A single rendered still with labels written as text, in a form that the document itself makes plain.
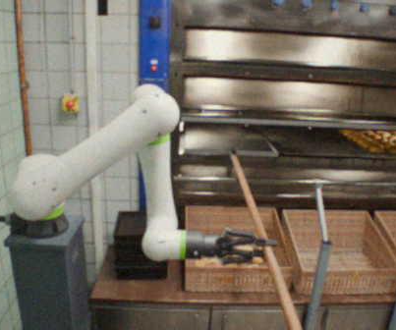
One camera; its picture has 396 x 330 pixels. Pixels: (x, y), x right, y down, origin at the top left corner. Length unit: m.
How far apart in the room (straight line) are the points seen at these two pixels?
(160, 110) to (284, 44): 1.28
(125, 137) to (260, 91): 1.27
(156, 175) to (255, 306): 1.04
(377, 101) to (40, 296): 1.98
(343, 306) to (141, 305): 1.04
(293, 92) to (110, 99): 1.03
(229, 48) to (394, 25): 0.94
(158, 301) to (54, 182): 1.09
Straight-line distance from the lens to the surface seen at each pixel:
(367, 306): 2.20
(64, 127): 2.21
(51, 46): 2.17
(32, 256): 1.27
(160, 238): 1.16
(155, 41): 2.02
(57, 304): 1.36
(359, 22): 2.27
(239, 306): 1.99
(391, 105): 2.39
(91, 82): 2.10
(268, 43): 2.10
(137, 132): 0.97
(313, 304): 2.00
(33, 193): 1.02
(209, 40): 2.06
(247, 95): 2.09
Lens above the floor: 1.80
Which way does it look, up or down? 18 degrees down
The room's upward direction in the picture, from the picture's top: 2 degrees clockwise
